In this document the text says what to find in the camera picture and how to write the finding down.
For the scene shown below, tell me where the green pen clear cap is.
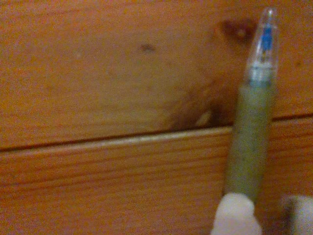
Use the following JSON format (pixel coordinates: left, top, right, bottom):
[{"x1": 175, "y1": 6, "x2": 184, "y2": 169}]
[{"x1": 221, "y1": 6, "x2": 281, "y2": 209}]

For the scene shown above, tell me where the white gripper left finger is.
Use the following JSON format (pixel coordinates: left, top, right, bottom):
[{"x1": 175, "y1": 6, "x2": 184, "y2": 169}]
[{"x1": 211, "y1": 192, "x2": 264, "y2": 235}]

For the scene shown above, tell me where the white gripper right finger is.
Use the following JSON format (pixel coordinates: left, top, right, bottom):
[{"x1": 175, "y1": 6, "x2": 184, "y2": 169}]
[{"x1": 285, "y1": 195, "x2": 313, "y2": 235}]

